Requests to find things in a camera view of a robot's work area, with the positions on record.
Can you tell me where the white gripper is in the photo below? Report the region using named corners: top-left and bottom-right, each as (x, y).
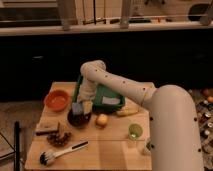
top-left (77, 78), bottom-right (97, 114)

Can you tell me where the grey-blue sponge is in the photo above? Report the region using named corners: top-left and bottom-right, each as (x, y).
top-left (72, 102), bottom-right (83, 115)

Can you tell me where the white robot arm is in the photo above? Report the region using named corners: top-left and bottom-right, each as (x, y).
top-left (80, 60), bottom-right (204, 171)

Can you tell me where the dark purple bowl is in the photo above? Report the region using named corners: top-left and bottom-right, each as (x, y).
top-left (67, 111), bottom-right (91, 129)

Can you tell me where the orange bowl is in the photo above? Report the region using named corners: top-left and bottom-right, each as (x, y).
top-left (44, 90), bottom-right (70, 112)

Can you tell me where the green dish rack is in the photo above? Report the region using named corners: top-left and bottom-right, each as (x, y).
top-left (71, 75), bottom-right (125, 115)

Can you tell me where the white cloth in rack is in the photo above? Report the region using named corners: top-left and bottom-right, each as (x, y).
top-left (102, 97), bottom-right (120, 105)

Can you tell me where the yellow apple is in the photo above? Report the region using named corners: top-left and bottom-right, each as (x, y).
top-left (96, 114), bottom-right (108, 127)

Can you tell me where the bunch of dark grapes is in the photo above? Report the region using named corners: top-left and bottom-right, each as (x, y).
top-left (47, 132), bottom-right (71, 147)

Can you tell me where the green plastic cup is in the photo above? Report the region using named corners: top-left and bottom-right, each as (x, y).
top-left (128, 124), bottom-right (143, 140)

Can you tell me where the white dish brush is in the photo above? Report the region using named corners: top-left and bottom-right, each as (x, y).
top-left (39, 141), bottom-right (89, 166)

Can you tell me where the small pale jar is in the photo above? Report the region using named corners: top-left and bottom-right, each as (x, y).
top-left (143, 139), bottom-right (151, 156)

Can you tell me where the black metal stand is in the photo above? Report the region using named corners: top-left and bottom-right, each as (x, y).
top-left (0, 121), bottom-right (21, 171)

